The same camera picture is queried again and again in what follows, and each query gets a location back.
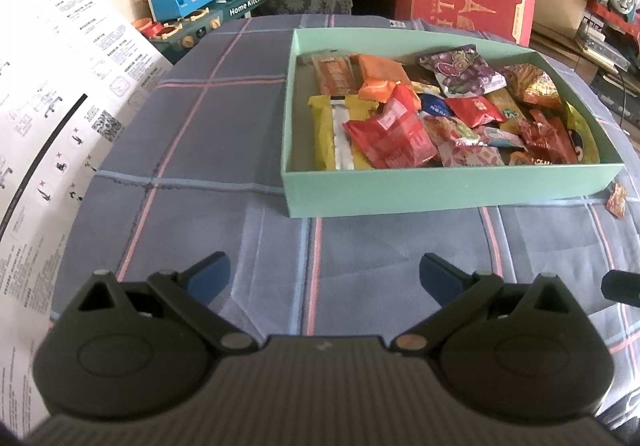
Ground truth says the yellow packet with silver stripe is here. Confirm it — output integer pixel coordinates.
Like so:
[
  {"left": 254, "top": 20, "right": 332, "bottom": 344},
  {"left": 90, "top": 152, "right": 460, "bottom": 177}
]
[{"left": 307, "top": 94, "right": 374, "bottom": 173}]

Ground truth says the black toy track box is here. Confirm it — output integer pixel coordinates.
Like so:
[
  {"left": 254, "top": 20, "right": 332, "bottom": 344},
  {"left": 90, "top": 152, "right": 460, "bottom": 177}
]
[{"left": 576, "top": 15, "right": 632, "bottom": 68}]

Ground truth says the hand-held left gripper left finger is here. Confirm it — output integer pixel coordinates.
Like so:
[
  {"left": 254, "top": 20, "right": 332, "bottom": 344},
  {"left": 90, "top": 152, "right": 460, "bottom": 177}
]
[{"left": 74, "top": 251, "right": 254, "bottom": 355}]

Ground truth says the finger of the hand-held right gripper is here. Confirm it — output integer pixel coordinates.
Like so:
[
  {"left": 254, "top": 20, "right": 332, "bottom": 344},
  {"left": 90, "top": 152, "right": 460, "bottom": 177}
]
[{"left": 601, "top": 269, "right": 640, "bottom": 308}]

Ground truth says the yellow red noodle snack packet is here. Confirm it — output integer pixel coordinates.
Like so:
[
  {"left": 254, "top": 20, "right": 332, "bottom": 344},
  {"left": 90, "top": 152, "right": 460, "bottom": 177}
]
[{"left": 497, "top": 63, "right": 564, "bottom": 110}]

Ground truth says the green yellow candy packet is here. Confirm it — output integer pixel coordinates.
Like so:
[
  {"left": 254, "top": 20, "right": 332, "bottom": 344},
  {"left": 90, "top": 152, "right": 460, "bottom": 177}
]
[{"left": 564, "top": 100, "right": 602, "bottom": 165}]

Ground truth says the teal cardboard box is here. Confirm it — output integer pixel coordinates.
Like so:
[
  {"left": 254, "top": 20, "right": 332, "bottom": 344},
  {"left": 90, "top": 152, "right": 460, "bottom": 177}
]
[{"left": 280, "top": 28, "right": 626, "bottom": 219}]

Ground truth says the black cable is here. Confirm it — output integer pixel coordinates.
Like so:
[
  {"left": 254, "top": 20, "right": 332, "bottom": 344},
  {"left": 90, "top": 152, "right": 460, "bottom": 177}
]
[{"left": 616, "top": 65, "right": 640, "bottom": 128}]

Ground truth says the small gold candy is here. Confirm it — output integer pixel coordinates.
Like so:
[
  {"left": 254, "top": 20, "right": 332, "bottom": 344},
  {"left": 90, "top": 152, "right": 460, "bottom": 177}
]
[{"left": 604, "top": 184, "right": 629, "bottom": 219}]

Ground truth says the pink fruit print packet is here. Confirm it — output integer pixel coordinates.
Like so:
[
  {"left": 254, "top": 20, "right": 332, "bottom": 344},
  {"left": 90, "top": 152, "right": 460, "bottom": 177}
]
[{"left": 422, "top": 115, "right": 507, "bottom": 168}]

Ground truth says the purple grape gummy packet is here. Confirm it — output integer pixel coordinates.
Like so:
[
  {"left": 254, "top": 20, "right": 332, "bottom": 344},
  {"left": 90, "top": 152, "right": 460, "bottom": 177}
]
[{"left": 417, "top": 44, "right": 508, "bottom": 99}]

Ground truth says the pink snack packet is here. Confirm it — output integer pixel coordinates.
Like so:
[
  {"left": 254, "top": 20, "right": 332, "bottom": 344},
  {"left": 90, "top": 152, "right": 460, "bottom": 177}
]
[{"left": 474, "top": 124, "right": 527, "bottom": 150}]

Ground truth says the plaid blanket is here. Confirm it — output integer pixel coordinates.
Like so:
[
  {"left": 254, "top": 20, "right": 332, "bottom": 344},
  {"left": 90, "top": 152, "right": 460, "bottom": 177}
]
[{"left": 49, "top": 13, "right": 640, "bottom": 428}]

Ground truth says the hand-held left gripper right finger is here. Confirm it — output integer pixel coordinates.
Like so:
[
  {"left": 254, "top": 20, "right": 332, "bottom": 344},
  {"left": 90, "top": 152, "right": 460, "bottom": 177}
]
[{"left": 391, "top": 253, "right": 582, "bottom": 356}]

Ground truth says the printed instruction sheet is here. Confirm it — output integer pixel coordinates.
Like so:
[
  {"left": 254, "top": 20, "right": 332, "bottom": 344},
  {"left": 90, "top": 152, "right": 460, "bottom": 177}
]
[{"left": 0, "top": 0, "right": 174, "bottom": 428}]

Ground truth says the red checked snack packet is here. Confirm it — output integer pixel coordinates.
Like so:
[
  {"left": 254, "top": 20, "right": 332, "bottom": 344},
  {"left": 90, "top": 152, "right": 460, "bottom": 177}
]
[{"left": 342, "top": 84, "right": 439, "bottom": 170}]

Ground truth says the green toy kitchen box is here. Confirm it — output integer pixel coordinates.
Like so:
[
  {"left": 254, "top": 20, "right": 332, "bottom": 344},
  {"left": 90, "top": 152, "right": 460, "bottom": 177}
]
[{"left": 149, "top": 0, "right": 274, "bottom": 65}]

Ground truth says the red orange snack packet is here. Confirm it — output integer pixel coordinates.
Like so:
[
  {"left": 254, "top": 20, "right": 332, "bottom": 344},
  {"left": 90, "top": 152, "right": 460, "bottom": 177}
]
[{"left": 529, "top": 108, "right": 579, "bottom": 165}]

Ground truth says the blue white snack packet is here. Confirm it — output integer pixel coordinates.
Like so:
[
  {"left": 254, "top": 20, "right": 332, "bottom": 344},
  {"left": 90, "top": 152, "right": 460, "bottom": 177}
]
[{"left": 418, "top": 93, "right": 454, "bottom": 118}]

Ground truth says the small red snack packet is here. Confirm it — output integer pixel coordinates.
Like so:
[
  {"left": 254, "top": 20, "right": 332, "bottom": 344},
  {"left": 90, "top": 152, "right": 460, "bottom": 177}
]
[{"left": 443, "top": 95, "right": 507, "bottom": 129}]

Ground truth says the brown snack bar packet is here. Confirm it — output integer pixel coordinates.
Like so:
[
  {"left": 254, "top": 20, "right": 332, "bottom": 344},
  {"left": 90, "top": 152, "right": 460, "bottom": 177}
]
[{"left": 310, "top": 53, "right": 359, "bottom": 98}]

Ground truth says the long yellow snack packet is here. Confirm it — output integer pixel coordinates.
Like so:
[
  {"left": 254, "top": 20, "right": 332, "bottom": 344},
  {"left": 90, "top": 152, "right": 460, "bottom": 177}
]
[{"left": 484, "top": 90, "right": 527, "bottom": 128}]

